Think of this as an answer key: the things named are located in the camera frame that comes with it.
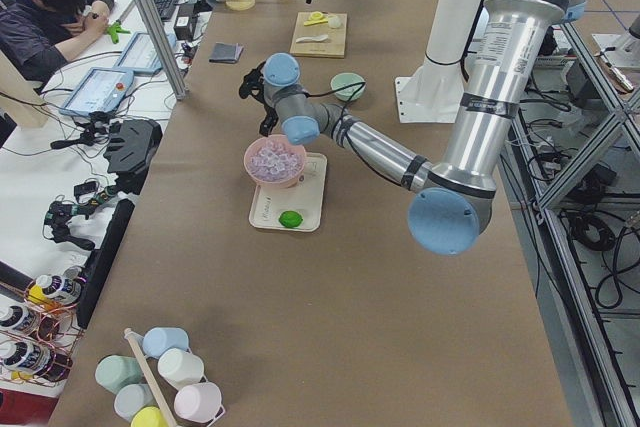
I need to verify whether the white ceramic spoon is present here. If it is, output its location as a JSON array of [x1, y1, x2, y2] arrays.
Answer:
[[294, 34, 330, 44]]

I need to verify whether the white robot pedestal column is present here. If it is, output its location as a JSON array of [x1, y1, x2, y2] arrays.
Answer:
[[425, 0, 481, 67]]

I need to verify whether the white wire cup rack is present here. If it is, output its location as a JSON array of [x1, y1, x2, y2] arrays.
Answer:
[[123, 328, 226, 426]]

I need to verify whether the copper wire bottle rack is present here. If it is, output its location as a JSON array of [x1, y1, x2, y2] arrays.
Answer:
[[1, 274, 84, 387]]

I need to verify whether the white steamed bun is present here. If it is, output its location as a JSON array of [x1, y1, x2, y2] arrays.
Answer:
[[328, 16, 342, 29]]

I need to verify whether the seated person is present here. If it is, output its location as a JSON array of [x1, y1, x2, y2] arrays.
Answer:
[[1, 0, 115, 86]]

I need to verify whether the sage green cup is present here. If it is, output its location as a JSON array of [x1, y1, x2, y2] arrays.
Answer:
[[95, 355, 143, 394]]

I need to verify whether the cream rabbit tray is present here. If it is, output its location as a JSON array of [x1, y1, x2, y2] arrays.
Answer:
[[248, 153, 328, 232]]

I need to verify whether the blue teach pendant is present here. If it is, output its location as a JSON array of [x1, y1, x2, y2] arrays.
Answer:
[[59, 67, 134, 117], [114, 32, 162, 76]]

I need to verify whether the aluminium frame post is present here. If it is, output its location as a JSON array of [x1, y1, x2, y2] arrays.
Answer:
[[134, 0, 187, 101]]

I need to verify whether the pink bowl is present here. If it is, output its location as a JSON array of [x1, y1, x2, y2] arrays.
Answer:
[[243, 134, 307, 188]]

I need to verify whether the yellow plastic knife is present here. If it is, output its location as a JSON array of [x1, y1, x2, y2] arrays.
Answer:
[[303, 18, 328, 27]]

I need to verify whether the pale green cup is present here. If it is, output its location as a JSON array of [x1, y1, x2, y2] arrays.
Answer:
[[157, 348, 204, 390]]

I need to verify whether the upper lemon slice stack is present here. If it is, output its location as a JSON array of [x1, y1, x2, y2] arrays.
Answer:
[[307, 11, 327, 20]]

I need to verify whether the mint green bowl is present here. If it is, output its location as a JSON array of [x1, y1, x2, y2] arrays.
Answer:
[[330, 72, 366, 101]]

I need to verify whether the pale pink cup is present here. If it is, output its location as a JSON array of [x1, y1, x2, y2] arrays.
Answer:
[[174, 382, 224, 423]]

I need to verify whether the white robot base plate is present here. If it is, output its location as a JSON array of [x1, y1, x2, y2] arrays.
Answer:
[[394, 76, 464, 124]]

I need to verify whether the clear ice cubes pile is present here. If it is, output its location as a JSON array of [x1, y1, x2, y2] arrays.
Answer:
[[249, 140, 302, 182]]

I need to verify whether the wooden cutting board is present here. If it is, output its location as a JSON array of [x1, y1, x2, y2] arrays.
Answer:
[[289, 12, 348, 59]]

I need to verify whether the light blue cup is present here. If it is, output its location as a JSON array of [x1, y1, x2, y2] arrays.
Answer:
[[142, 327, 190, 359]]

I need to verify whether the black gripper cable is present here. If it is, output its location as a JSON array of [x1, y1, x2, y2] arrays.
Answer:
[[304, 81, 366, 158]]

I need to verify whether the yellow cup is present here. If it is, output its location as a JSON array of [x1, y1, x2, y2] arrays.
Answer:
[[130, 406, 168, 427]]

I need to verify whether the grey blue cup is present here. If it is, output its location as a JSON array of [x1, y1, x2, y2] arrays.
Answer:
[[114, 383, 156, 422]]

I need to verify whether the green lime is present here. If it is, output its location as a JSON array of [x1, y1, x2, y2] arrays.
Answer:
[[278, 210, 304, 229]]

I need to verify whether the grey folded cloth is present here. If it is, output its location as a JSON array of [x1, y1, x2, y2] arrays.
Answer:
[[208, 42, 244, 64]]

